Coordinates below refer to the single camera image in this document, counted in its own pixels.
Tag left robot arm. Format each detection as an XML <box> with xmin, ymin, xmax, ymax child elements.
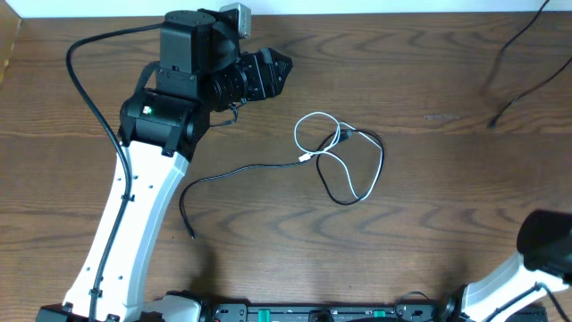
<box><xmin>37</xmin><ymin>3</ymin><xmax>292</xmax><ymax>321</ymax></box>

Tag white usb cable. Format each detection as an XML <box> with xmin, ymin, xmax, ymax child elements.
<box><xmin>293</xmin><ymin>111</ymin><xmax>385</xmax><ymax>203</ymax></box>

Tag left camera black cable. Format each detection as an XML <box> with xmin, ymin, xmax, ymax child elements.
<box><xmin>65</xmin><ymin>22</ymin><xmax>164</xmax><ymax>322</ymax></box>

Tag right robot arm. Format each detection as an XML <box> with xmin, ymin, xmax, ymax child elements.
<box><xmin>439</xmin><ymin>209</ymin><xmax>571</xmax><ymax>321</ymax></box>

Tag camera black cable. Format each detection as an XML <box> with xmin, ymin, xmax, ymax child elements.
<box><xmin>482</xmin><ymin>281</ymin><xmax>572</xmax><ymax>322</ymax></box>
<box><xmin>65</xmin><ymin>22</ymin><xmax>164</xmax><ymax>322</ymax></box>

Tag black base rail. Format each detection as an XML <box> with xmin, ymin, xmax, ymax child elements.
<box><xmin>147</xmin><ymin>290</ymin><xmax>549</xmax><ymax>322</ymax></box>

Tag right camera black cable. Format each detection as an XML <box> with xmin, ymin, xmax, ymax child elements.
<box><xmin>482</xmin><ymin>281</ymin><xmax>572</xmax><ymax>322</ymax></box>

